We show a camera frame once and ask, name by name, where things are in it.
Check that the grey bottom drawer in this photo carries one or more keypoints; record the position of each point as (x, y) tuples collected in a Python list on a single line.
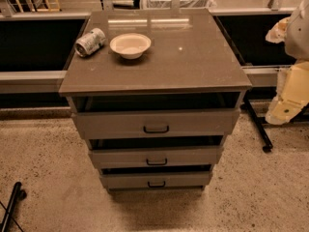
[(156, 181)]

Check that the grey drawer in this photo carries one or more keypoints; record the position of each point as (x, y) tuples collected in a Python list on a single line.
[(156, 181), (113, 125), (155, 157)]

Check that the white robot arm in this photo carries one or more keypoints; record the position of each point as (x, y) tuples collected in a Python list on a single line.
[(292, 90)]

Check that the grey drawer cabinet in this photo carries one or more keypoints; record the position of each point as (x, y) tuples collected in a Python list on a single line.
[(189, 66)]

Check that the grey top drawer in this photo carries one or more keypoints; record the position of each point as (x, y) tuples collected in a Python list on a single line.
[(113, 125)]

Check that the grey middle drawer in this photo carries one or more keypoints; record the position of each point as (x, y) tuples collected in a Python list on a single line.
[(155, 157)]

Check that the white paper bowl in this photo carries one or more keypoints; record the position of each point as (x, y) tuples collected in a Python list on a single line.
[(130, 46)]

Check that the crushed green white can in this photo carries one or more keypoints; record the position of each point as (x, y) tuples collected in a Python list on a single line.
[(90, 42)]

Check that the black stand leg left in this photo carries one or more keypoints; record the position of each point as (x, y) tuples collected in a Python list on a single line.
[(18, 194)]

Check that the white wire basket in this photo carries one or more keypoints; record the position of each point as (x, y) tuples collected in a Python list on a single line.
[(184, 4)]

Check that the black table leg frame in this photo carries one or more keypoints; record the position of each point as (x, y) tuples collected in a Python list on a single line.
[(260, 122)]

